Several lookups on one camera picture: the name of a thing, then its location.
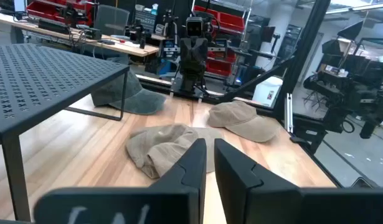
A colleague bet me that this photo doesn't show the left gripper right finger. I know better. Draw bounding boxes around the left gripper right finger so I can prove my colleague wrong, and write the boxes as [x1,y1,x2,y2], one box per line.
[214,138,303,224]

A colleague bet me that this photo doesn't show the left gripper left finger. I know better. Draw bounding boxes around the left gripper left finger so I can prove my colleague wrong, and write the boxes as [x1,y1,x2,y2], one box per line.
[149,138,207,224]

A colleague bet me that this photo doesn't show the beige baseball cap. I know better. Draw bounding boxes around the beige baseball cap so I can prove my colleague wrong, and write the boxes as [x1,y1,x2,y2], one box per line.
[206,100,281,143]
[125,123,225,180]

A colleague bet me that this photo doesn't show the dark green baseball cap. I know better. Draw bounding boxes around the dark green baseball cap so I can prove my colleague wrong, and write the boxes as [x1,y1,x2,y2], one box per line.
[90,68,167,116]

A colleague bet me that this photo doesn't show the red storage bin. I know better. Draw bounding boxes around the red storage bin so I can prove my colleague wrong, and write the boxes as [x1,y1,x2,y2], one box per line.
[218,12,245,34]
[206,57,233,77]

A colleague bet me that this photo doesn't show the blue box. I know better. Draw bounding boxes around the blue box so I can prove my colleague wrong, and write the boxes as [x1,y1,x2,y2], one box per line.
[158,60,179,77]

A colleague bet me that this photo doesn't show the small parts drawer cabinet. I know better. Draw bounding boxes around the small parts drawer cabinet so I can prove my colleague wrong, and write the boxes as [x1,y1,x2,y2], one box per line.
[135,11,158,32]

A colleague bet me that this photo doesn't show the long wooden workbench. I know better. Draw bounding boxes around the long wooden workbench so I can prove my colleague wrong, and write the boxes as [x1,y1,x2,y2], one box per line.
[0,14,160,58]

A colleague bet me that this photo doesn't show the white plastic bin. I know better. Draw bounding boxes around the white plastic bin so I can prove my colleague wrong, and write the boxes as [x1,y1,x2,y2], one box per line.
[252,76,284,108]

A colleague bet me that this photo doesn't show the grey mesh office chair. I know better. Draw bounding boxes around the grey mesh office chair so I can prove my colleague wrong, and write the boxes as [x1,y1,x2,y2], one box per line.
[93,4,131,37]

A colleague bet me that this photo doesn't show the black equipment box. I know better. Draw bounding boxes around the black equipment box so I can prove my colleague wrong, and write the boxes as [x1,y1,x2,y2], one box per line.
[37,19,70,35]
[84,27,103,40]

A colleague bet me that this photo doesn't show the black robot workstation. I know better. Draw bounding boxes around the black robot workstation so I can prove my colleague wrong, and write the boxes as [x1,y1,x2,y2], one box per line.
[303,18,383,141]

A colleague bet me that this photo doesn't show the black perforated metal rack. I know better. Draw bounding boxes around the black perforated metal rack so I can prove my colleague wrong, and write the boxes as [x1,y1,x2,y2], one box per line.
[0,42,131,222]

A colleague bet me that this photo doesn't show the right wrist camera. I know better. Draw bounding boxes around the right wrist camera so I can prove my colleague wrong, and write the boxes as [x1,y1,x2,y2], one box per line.
[185,16,205,39]

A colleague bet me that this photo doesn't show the silver metal bracket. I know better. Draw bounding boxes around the silver metal bracket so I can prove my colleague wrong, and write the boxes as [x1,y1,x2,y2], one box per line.
[284,92,294,133]

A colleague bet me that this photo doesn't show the red bin wall rack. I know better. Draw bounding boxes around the red bin wall rack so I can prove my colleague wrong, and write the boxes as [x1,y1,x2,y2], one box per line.
[26,0,95,26]

